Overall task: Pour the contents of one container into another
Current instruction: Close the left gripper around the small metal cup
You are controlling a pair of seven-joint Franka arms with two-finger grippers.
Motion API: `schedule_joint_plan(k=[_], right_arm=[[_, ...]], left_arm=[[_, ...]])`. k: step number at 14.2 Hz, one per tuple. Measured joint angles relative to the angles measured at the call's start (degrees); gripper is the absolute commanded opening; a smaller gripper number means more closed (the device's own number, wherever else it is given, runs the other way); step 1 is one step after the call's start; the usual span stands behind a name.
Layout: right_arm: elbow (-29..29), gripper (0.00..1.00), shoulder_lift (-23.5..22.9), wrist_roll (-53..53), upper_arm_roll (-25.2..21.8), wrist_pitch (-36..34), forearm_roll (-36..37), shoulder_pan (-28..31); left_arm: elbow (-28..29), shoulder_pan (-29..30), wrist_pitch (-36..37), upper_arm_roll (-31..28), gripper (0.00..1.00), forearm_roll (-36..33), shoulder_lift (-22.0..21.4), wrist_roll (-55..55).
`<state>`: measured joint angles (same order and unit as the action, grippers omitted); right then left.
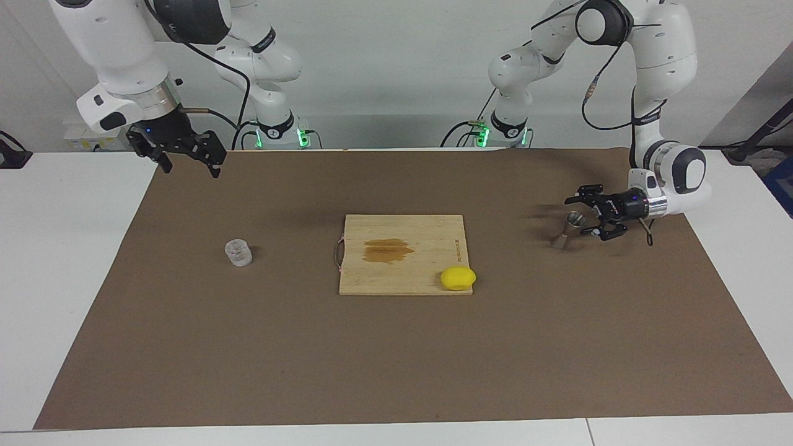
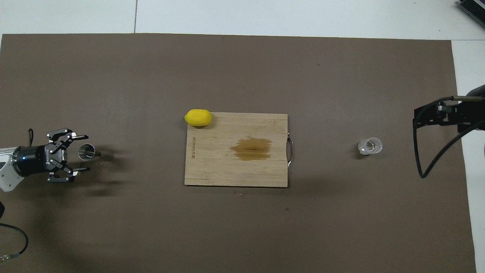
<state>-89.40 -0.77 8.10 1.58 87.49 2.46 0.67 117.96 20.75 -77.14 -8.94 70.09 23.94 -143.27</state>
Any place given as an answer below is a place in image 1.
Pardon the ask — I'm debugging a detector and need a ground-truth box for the black stand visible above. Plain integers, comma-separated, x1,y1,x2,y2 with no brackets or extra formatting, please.
722,99,793,165

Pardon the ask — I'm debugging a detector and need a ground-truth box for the black clamp mount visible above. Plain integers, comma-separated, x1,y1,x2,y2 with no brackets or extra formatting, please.
0,130,33,169

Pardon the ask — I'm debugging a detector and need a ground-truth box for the brown table mat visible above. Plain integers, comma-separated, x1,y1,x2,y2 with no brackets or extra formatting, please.
34,147,793,430

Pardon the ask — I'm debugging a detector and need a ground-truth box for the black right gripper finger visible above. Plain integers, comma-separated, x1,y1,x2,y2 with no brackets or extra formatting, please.
189,130,227,179
127,126,173,175

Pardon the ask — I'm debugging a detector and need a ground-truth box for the black base cable bundle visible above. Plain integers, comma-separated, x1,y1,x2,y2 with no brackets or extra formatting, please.
441,93,499,148

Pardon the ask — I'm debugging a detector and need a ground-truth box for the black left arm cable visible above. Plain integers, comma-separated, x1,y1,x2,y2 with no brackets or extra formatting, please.
530,0,667,247

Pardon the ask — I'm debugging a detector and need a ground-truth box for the wooden cutting board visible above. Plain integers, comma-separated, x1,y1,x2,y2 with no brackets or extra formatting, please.
335,214,473,296

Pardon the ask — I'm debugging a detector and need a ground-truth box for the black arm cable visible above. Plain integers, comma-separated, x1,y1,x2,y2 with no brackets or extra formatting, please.
530,0,667,247
144,0,252,151

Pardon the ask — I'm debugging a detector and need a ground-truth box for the blue box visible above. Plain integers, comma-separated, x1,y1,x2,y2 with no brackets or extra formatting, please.
763,158,793,217

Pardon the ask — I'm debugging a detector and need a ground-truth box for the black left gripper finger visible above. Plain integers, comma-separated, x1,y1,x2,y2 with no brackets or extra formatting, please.
581,214,628,241
565,184,615,208

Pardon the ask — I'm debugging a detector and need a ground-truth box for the white power strip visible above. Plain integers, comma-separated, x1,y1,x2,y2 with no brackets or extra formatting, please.
64,121,121,151

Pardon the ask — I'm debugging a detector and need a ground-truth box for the yellow lemon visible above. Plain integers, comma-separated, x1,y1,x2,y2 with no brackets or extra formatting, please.
440,266,477,291

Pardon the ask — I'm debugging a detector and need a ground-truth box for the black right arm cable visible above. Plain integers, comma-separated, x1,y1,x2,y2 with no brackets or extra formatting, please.
144,0,252,151

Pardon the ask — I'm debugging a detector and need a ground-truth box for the steel double jigger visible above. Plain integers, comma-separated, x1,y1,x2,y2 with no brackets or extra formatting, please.
551,211,587,250

